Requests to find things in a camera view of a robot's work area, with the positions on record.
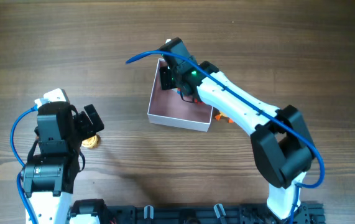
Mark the multicoloured puzzle cube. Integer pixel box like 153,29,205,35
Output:
173,88,181,95

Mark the left blue cable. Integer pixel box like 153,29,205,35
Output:
9,105,40,224

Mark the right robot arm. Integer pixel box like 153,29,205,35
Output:
158,37,316,223

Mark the white cardboard box pink inside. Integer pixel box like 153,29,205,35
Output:
147,58,213,132

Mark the red toy fire truck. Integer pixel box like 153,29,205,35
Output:
194,99,203,104

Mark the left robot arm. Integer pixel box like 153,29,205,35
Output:
17,101,104,223

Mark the yellow duck toy blue hat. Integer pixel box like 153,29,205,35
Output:
214,111,234,123

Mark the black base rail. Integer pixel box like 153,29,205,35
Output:
67,198,326,224

